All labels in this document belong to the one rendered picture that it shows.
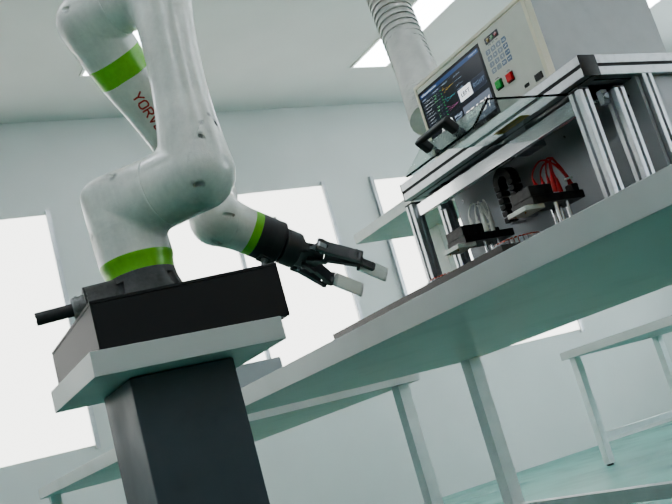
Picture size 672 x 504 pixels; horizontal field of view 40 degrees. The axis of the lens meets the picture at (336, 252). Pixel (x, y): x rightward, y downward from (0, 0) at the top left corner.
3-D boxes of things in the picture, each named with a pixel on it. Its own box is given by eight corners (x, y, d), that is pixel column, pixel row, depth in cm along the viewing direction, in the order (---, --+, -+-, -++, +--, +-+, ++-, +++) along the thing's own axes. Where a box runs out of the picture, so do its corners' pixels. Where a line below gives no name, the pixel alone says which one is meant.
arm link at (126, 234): (161, 255, 151) (130, 150, 155) (88, 289, 157) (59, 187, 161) (203, 259, 163) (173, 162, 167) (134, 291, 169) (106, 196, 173)
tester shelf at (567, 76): (585, 75, 179) (577, 54, 180) (404, 202, 235) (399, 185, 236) (729, 69, 201) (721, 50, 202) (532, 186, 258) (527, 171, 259)
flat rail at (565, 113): (582, 109, 180) (577, 95, 180) (415, 219, 231) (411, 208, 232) (586, 109, 180) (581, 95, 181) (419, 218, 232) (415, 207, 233)
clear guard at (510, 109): (473, 128, 170) (463, 99, 171) (405, 178, 190) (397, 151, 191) (598, 118, 187) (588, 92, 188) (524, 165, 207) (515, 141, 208)
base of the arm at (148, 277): (39, 328, 146) (29, 293, 148) (42, 347, 160) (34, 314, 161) (197, 287, 155) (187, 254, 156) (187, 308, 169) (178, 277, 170)
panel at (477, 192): (685, 213, 181) (634, 75, 187) (487, 303, 236) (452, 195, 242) (689, 212, 182) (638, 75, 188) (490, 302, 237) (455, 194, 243)
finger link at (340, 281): (334, 284, 198) (332, 285, 198) (362, 295, 200) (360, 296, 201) (336, 272, 199) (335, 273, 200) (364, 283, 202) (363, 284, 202)
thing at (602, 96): (607, 101, 184) (602, 88, 185) (437, 211, 236) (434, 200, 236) (612, 101, 185) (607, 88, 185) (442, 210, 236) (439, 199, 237)
